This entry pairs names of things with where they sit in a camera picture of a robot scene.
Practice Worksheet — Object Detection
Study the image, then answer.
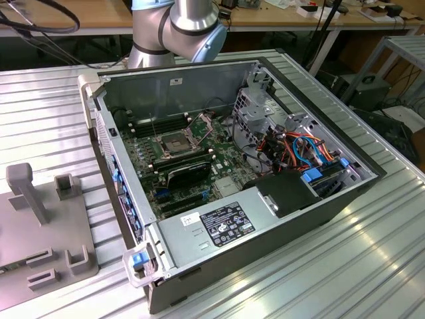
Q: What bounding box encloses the black expansion slot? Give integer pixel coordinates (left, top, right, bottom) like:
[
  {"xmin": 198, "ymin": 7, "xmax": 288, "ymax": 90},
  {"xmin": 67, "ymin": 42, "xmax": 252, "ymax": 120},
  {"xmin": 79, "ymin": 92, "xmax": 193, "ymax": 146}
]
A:
[{"xmin": 158, "ymin": 191, "xmax": 204, "ymax": 219}]

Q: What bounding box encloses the black disk bay cover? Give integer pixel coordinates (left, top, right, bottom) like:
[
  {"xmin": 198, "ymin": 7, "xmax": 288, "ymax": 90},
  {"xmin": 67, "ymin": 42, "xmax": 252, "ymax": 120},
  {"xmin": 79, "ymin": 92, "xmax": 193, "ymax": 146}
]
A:
[{"xmin": 241, "ymin": 168, "xmax": 323, "ymax": 219}]

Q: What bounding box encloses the open black PC case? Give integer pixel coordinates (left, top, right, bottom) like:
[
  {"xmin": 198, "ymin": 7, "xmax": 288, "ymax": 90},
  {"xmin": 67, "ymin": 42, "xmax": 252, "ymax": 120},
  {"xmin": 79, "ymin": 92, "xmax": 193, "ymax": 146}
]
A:
[{"xmin": 78, "ymin": 56, "xmax": 388, "ymax": 315}]

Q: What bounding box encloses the blue disk carrier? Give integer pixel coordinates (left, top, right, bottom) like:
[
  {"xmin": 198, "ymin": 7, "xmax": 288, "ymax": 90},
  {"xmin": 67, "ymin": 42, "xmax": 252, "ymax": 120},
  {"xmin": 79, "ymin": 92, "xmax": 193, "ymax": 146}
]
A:
[{"xmin": 300, "ymin": 168, "xmax": 325, "ymax": 184}]

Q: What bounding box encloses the grey metal shelf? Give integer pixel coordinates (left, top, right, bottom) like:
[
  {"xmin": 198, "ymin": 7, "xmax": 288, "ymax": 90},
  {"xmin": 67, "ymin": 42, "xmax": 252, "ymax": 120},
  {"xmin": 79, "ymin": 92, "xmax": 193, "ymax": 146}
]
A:
[{"xmin": 341, "ymin": 35, "xmax": 425, "ymax": 104}]

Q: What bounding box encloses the silver chipset heat sink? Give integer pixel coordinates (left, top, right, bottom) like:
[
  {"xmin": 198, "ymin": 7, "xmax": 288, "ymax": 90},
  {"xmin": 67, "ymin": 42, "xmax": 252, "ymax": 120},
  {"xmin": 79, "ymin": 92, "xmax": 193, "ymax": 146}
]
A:
[{"xmin": 214, "ymin": 177, "xmax": 241, "ymax": 196}]

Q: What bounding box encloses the white case handle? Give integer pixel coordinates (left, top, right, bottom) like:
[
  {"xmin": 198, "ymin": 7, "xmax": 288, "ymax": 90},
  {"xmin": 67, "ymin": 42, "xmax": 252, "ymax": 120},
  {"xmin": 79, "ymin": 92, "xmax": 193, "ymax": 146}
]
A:
[{"xmin": 77, "ymin": 73, "xmax": 101, "ymax": 130}]

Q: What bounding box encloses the white box on desk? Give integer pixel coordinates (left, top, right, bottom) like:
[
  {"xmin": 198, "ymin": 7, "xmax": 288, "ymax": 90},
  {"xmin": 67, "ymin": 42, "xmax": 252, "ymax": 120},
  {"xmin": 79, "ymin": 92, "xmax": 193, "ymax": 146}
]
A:
[{"xmin": 296, "ymin": 4, "xmax": 340, "ymax": 18}]

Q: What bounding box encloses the hanging robot cable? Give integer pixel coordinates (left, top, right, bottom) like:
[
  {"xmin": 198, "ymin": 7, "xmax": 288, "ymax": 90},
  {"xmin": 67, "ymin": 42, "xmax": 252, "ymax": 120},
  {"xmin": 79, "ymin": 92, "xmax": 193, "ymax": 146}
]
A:
[{"xmin": 0, "ymin": 0, "xmax": 129, "ymax": 69}]

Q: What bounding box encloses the black RAM slot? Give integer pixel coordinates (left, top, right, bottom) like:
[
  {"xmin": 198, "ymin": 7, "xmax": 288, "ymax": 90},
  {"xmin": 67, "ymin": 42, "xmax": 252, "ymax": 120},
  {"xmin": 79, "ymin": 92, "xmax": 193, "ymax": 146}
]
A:
[
  {"xmin": 151, "ymin": 148, "xmax": 214, "ymax": 172},
  {"xmin": 127, "ymin": 112, "xmax": 192, "ymax": 138}
]

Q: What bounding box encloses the grey parts rack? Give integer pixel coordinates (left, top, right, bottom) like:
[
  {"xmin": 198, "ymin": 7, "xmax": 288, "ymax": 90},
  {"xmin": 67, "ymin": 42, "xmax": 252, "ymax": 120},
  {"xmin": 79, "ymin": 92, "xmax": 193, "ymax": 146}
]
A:
[{"xmin": 0, "ymin": 162, "xmax": 100, "ymax": 304}]

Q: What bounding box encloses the green motherboard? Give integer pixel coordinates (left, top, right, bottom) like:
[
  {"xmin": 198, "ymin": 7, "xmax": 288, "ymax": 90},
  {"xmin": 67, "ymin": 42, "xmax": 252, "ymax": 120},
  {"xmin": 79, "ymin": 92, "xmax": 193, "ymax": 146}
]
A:
[{"xmin": 111, "ymin": 109, "xmax": 248, "ymax": 221}]

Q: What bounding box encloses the silver power supply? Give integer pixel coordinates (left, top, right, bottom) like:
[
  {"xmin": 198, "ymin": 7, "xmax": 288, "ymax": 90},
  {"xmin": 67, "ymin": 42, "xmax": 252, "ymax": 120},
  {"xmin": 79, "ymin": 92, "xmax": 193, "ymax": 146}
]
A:
[{"xmin": 157, "ymin": 185, "xmax": 279, "ymax": 270}]

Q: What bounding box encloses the black graphics card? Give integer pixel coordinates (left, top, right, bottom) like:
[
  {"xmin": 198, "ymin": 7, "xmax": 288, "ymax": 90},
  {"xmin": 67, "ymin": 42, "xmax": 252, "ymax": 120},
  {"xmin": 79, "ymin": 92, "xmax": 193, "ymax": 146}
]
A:
[{"xmin": 165, "ymin": 159, "xmax": 213, "ymax": 191}]

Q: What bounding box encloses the metal drive cage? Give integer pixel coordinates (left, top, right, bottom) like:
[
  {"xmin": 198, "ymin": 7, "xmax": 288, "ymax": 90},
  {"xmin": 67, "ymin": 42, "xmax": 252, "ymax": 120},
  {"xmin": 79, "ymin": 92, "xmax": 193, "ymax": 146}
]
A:
[{"xmin": 231, "ymin": 86, "xmax": 290, "ymax": 152}]

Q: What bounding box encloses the blue wire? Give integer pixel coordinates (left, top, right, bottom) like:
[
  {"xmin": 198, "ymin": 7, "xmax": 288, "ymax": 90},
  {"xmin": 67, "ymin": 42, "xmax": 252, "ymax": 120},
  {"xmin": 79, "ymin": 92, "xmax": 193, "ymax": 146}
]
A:
[{"xmin": 293, "ymin": 134, "xmax": 325, "ymax": 167}]

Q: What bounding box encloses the orange wire bundle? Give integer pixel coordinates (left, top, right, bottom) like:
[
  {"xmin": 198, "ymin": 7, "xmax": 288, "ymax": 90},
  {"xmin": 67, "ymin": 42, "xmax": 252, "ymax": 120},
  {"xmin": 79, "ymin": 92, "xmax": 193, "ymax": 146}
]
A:
[{"xmin": 258, "ymin": 132, "xmax": 337, "ymax": 169}]

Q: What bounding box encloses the black equipment box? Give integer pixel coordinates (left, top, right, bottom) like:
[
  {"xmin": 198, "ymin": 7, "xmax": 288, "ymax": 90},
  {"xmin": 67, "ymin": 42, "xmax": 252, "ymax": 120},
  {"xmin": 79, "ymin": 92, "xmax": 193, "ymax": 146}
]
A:
[{"xmin": 351, "ymin": 75, "xmax": 393, "ymax": 111}]

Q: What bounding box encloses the wooden desk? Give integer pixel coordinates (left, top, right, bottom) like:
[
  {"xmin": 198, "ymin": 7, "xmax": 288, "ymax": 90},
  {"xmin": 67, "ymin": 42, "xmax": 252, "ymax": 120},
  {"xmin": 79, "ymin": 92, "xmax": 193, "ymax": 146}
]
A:
[{"xmin": 0, "ymin": 0, "xmax": 425, "ymax": 38}]

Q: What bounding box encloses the metal socket cover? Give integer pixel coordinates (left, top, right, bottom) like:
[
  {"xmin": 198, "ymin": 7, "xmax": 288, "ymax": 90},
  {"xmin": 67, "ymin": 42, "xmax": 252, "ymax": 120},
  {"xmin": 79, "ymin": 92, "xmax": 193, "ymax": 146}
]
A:
[{"xmin": 187, "ymin": 112, "xmax": 216, "ymax": 146}]

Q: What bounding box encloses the CPU socket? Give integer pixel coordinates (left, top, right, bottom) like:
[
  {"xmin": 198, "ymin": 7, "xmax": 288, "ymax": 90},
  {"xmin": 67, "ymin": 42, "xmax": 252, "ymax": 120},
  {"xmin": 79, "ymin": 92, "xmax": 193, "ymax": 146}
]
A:
[{"xmin": 157, "ymin": 130, "xmax": 197, "ymax": 158}]

